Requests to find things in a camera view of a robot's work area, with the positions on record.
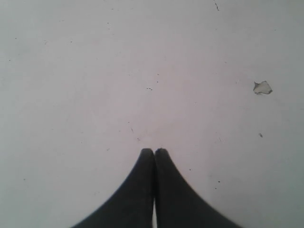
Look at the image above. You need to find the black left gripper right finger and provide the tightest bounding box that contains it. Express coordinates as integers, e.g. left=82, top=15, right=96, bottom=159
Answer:
left=154, top=148, right=239, bottom=228

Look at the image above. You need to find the small clear plastic scrap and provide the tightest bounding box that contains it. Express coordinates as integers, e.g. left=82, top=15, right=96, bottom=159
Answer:
left=253, top=81, right=273, bottom=95

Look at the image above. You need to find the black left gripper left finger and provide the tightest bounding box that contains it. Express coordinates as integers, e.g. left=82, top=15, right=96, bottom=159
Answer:
left=74, top=148, right=154, bottom=228

